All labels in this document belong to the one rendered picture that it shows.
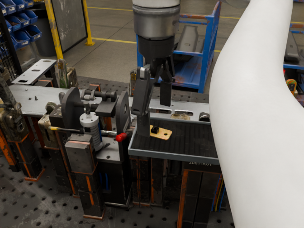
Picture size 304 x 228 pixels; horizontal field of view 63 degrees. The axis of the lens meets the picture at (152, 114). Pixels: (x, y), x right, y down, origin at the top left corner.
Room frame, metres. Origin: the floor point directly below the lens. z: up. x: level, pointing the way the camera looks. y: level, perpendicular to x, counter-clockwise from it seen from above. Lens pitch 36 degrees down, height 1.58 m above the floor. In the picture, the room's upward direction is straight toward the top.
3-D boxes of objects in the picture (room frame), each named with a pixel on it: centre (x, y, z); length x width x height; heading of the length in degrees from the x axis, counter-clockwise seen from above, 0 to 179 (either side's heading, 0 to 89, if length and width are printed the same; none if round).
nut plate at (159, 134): (0.50, -0.01, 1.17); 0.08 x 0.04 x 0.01; 66
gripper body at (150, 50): (0.50, -0.01, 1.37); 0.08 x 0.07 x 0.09; 156
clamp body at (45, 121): (0.69, 0.36, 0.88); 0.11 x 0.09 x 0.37; 171
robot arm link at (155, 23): (0.50, -0.01, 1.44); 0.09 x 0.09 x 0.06
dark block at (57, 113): (0.66, 0.30, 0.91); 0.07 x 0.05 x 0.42; 171
